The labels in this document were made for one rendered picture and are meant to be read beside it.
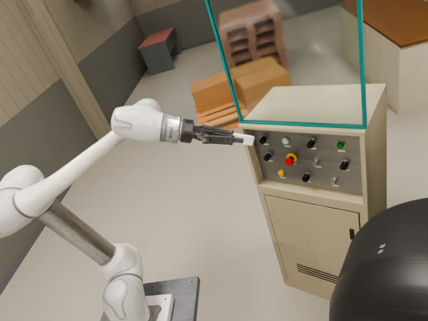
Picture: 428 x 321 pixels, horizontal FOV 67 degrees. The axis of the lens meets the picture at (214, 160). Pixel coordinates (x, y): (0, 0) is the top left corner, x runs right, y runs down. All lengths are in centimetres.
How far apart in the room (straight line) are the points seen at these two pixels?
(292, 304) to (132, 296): 117
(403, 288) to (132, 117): 77
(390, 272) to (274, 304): 169
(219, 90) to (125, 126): 349
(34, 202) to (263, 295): 165
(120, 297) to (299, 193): 92
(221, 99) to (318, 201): 308
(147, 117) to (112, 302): 80
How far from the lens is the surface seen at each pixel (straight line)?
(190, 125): 99
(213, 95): 444
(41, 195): 116
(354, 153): 143
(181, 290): 174
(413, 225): 74
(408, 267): 68
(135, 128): 98
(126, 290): 146
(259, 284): 242
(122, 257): 157
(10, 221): 122
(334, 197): 157
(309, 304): 230
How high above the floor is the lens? 198
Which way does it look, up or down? 33 degrees down
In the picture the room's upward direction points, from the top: 20 degrees counter-clockwise
